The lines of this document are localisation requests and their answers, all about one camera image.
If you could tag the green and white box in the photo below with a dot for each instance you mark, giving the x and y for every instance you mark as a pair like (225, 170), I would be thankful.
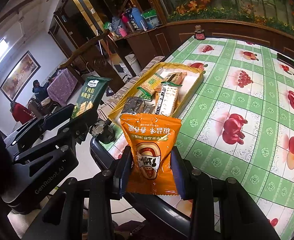
(150, 18)

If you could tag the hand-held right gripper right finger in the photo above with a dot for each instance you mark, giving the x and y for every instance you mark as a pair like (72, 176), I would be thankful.
(178, 177)

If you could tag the blue thermos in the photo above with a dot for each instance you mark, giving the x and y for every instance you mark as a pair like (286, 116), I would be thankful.
(136, 17)

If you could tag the cracker packet with green ends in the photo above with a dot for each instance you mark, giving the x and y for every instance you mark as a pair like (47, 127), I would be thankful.
(169, 97)

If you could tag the red thermos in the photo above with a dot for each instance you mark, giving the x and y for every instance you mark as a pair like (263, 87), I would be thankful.
(127, 21)

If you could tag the yellow cardboard box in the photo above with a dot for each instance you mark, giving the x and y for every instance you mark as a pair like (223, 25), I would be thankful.
(187, 97)

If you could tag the brown cracker packet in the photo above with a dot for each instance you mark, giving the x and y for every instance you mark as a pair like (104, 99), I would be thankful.
(177, 77)

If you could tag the white bucket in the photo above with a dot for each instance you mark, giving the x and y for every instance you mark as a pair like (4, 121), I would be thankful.
(132, 65)

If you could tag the dark jar with red label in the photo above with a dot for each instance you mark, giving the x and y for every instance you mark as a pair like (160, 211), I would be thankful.
(199, 33)

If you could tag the light green cracker packet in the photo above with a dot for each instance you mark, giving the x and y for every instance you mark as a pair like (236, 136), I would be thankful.
(150, 83)

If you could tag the wooden chair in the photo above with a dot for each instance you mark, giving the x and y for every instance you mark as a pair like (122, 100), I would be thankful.
(87, 47)

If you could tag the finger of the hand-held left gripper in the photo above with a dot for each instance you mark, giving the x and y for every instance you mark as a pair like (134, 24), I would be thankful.
(62, 137)
(44, 122)

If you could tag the purple cloth covered table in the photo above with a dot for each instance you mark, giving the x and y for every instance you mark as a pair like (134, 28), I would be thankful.
(62, 85)

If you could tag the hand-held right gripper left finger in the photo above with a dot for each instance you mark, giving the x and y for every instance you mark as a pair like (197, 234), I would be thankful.
(123, 175)

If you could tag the framed wall painting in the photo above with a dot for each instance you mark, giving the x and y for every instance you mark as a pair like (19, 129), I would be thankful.
(19, 76)

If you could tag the black phone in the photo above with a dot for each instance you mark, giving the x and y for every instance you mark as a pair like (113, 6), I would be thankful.
(289, 62)

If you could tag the pink cup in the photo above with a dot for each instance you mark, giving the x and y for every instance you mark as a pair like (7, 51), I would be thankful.
(122, 32)

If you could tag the dark green biscuit packet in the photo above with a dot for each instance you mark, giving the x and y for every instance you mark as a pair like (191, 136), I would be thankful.
(89, 95)

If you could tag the green fruit print tablecloth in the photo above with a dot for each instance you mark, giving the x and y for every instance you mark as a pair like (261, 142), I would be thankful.
(237, 92)

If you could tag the orange snack packet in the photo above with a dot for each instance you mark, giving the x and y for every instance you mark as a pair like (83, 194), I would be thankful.
(149, 142)

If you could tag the dark grey snack packet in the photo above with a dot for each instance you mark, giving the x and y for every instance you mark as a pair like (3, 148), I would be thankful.
(133, 105)

